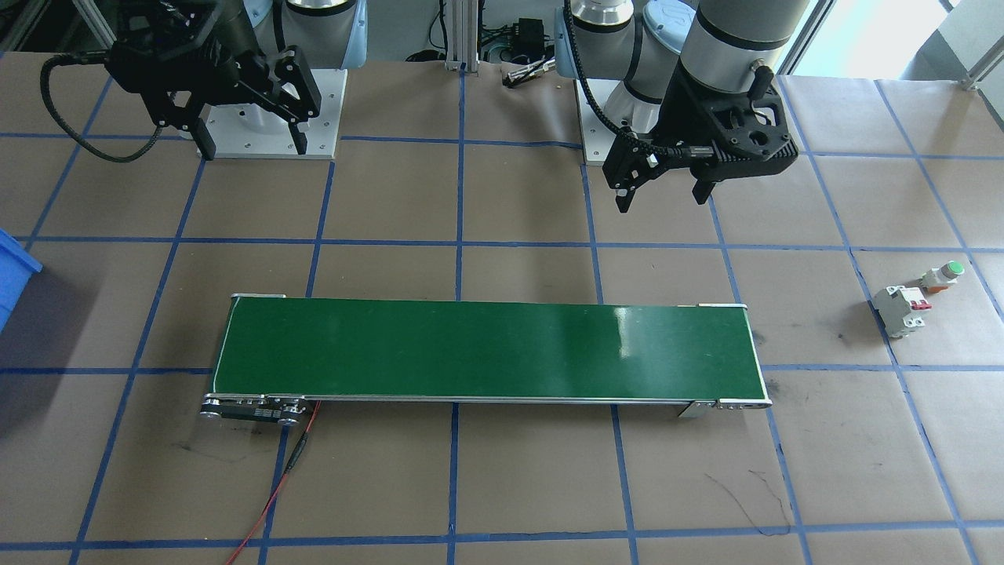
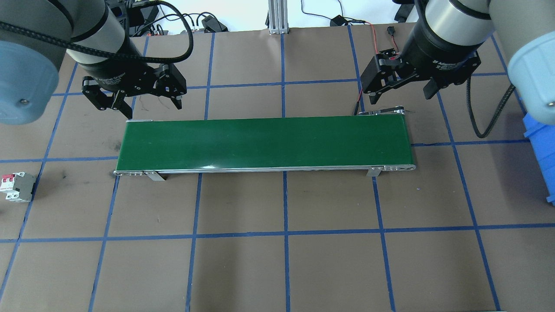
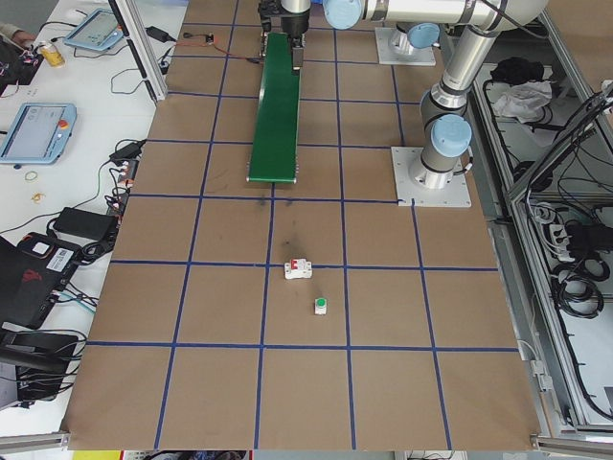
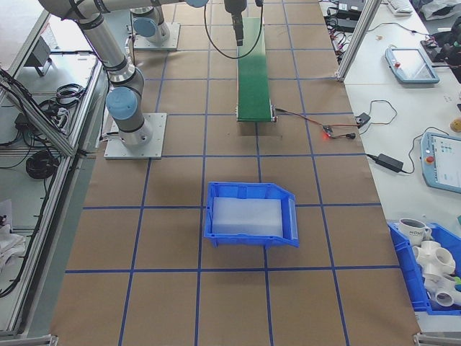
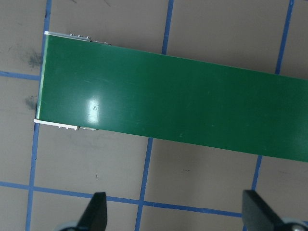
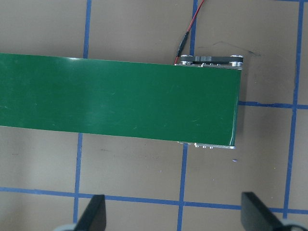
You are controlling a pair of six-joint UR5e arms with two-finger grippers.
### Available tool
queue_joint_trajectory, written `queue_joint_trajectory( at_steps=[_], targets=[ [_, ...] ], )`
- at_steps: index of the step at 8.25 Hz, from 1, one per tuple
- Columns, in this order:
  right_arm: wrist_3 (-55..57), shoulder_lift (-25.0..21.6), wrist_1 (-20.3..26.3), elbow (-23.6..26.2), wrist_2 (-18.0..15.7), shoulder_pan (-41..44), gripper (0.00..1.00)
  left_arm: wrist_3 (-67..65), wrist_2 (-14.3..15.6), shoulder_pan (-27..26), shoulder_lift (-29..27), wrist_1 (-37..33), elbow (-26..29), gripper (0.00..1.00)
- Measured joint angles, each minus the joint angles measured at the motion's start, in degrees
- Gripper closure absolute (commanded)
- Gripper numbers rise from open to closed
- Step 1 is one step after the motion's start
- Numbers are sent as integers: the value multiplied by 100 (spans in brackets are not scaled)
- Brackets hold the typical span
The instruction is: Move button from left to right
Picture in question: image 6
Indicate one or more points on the green belt conveyor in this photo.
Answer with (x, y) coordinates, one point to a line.
(120, 101)

